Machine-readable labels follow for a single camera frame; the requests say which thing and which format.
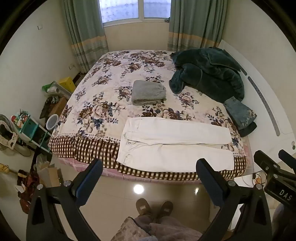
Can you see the white headboard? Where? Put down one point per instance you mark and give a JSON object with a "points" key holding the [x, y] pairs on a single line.
{"points": [[266, 76]]}

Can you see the white roll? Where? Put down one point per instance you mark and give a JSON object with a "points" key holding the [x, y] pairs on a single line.
{"points": [[54, 90]]}

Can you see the person's right forearm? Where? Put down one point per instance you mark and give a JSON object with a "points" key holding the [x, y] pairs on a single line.
{"points": [[285, 217]]}

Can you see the dark green plush blanket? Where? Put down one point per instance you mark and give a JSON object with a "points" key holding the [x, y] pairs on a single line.
{"points": [[208, 74]]}

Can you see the person's brown shoe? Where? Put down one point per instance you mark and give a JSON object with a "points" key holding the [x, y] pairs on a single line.
{"points": [[143, 207], [166, 208]]}

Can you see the standing fan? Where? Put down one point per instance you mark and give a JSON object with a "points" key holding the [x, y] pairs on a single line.
{"points": [[9, 136]]}

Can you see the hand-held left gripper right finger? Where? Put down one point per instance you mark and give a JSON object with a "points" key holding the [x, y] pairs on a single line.
{"points": [[209, 183]]}

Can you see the teal shelf rack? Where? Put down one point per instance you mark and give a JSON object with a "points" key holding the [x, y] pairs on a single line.
{"points": [[30, 129]]}

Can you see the person's plush clothed legs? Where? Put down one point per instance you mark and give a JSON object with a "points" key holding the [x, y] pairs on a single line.
{"points": [[159, 230]]}

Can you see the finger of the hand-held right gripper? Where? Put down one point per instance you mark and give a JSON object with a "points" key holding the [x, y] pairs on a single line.
{"points": [[288, 157], [266, 161]]}

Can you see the yellow box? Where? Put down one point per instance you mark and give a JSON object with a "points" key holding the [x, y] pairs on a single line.
{"points": [[67, 83]]}

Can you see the dark low box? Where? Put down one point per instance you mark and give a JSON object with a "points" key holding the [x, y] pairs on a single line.
{"points": [[78, 78]]}

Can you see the red dark cloth pile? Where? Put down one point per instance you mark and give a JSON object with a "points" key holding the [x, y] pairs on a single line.
{"points": [[29, 185]]}

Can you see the window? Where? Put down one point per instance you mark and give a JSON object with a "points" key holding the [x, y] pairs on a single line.
{"points": [[134, 10]]}

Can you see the person's left brown shoe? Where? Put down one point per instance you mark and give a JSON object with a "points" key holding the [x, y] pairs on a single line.
{"points": [[143, 207]]}

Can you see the white round bucket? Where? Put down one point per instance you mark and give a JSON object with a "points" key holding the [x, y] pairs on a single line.
{"points": [[51, 121]]}

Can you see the person's right brown shoe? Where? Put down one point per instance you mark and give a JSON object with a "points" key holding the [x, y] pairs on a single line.
{"points": [[166, 208]]}

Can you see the green packet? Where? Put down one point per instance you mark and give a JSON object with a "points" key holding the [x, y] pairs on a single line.
{"points": [[47, 88]]}

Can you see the cardboard box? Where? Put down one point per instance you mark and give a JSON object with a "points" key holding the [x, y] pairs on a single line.
{"points": [[60, 105], [49, 175]]}

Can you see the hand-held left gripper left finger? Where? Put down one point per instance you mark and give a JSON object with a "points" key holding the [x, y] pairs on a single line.
{"points": [[89, 183]]}

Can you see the green striped curtain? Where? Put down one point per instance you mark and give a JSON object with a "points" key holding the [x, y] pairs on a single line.
{"points": [[194, 25], [86, 34]]}

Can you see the bed with floral sheet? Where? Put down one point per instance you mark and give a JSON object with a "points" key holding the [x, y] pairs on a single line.
{"points": [[104, 111]]}

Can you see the blue jeans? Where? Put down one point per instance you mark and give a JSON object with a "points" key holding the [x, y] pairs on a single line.
{"points": [[240, 112]]}

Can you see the dark patterned cloth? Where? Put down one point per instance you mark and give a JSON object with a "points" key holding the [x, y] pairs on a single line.
{"points": [[47, 105]]}

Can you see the white pants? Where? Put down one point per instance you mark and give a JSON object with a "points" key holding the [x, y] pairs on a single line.
{"points": [[175, 143]]}

